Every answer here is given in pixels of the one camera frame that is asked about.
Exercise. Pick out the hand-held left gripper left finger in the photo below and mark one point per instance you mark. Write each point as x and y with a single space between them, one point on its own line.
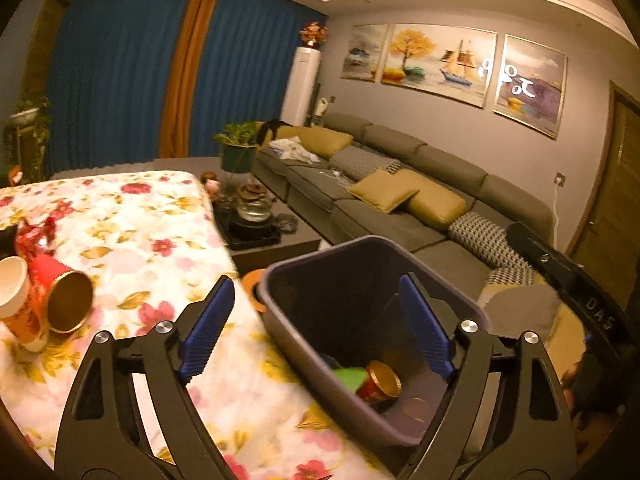
210 330

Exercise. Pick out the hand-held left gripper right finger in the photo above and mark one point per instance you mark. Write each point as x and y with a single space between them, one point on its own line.
427 330

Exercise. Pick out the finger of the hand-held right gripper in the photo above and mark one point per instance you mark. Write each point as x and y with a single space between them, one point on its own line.
542 257

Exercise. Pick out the red cup gold inside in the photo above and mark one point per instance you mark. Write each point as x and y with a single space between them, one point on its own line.
380 385
47 272

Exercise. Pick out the green foam net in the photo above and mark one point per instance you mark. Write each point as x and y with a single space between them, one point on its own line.
350 377

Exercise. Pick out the grey plastic bin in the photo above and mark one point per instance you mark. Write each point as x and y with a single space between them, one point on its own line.
310 310

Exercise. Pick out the red wrapper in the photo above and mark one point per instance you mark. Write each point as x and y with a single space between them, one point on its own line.
35 237

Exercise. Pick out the orange print paper cup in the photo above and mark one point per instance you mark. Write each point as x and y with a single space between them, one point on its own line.
12 285

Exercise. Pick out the black white patterned cushion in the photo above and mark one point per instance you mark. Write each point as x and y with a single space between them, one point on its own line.
510 276
480 240
360 162

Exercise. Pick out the grey cushion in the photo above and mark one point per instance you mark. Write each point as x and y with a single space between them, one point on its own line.
520 310

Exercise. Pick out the orange tape roll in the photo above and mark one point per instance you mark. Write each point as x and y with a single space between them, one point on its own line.
248 287

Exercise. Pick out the yellow sofa cover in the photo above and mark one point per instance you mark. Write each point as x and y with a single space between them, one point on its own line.
567 330

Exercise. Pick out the wooden door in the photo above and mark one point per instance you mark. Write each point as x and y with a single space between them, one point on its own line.
610 185

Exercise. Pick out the black tea tray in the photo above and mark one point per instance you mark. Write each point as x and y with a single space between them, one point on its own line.
250 235

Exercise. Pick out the floral tablecloth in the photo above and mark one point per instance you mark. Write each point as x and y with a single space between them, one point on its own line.
150 240

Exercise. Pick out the tea tray with kettle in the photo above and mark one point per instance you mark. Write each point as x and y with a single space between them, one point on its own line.
295 255

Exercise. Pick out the yellow cushion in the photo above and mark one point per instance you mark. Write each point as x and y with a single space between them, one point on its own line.
382 192
435 205
320 140

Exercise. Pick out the glass kettle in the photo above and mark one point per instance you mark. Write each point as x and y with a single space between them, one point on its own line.
252 208

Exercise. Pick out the grey sectional sofa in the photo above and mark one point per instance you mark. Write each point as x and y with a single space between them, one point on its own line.
450 165

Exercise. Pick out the doll figurine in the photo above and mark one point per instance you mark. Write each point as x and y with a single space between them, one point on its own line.
210 180

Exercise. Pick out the purple landscape painting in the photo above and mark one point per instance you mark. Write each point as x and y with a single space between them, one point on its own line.
530 85

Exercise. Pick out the potted plant green pot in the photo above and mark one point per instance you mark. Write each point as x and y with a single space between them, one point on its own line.
235 145

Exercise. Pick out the white cloth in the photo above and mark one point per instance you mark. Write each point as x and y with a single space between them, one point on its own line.
295 149

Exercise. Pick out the black cloth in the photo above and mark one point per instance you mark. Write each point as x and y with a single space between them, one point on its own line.
270 130

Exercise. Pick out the tree and sailboat painting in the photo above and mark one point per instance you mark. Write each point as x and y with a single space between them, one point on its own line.
440 65

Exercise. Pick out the white handheld vacuum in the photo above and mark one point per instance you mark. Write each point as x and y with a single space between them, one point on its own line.
322 107

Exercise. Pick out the small red ornament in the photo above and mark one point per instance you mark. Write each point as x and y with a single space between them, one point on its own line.
15 177

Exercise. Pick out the orange curtain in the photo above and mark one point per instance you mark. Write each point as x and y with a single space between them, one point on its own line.
185 75

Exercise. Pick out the blue curtain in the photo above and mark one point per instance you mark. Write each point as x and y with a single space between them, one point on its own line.
115 90
245 70

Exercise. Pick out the white standing air conditioner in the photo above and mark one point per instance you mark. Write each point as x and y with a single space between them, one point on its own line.
300 85

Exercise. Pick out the grey landscape painting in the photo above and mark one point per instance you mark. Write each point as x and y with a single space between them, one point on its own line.
364 52

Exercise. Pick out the trailing plant in white bowl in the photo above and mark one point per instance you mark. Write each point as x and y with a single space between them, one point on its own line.
30 115

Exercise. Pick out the flower ornament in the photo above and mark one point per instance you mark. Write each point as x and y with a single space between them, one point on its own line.
313 35

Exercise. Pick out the wall socket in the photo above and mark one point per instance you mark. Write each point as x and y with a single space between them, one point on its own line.
560 178

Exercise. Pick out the wooden wall panel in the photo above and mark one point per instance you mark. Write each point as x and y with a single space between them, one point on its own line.
45 35

